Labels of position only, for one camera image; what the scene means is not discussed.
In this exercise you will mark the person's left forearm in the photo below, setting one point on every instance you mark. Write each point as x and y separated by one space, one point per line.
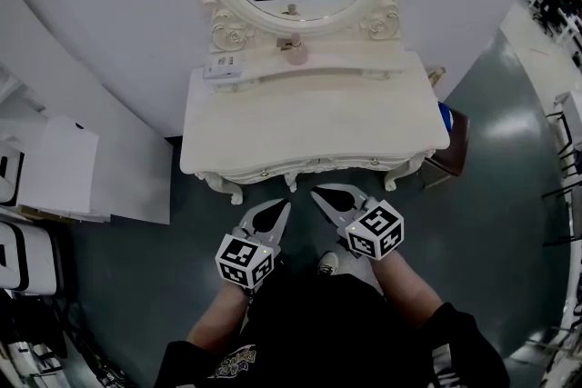
218 318

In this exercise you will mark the white case with black trim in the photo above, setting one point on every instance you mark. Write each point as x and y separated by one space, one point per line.
9 177
27 254

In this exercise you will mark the dark brown stool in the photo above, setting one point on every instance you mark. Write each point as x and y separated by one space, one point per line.
450 150

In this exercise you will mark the white dressing table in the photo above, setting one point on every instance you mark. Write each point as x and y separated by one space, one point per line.
318 118

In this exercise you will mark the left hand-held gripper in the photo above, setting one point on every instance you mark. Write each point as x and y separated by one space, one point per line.
245 259

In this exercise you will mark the blue item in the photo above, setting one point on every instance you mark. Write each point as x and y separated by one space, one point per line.
445 116

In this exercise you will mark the white shoe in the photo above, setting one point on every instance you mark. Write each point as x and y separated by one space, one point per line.
327 263

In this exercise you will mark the person's right forearm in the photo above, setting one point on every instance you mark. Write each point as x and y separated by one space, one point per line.
404 286

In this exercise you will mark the white flat box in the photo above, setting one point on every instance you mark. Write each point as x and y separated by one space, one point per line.
223 66

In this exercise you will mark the person's black t-shirt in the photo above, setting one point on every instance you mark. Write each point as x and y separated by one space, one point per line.
318 331

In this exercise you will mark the small gold object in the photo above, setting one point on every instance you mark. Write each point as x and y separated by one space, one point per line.
436 76

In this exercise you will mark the black metal rack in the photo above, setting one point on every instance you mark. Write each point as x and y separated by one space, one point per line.
564 177

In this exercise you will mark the white shelf unit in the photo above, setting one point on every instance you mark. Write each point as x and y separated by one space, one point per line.
63 168

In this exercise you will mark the small tan perfume bottle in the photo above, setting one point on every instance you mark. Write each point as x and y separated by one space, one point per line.
296 52

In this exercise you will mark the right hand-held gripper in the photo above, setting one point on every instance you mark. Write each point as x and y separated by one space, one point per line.
375 231

